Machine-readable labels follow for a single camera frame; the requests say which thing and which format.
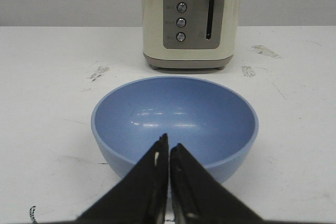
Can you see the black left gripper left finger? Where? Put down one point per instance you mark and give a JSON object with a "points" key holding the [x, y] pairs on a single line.
{"points": [[141, 196]]}

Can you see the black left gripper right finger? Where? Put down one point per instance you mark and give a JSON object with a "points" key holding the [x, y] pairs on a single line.
{"points": [[198, 198]]}

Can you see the blue bowl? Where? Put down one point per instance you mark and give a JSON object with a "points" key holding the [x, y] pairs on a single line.
{"points": [[215, 124]]}

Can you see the cream toaster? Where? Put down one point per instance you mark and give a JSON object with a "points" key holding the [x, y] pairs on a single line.
{"points": [[189, 34]]}

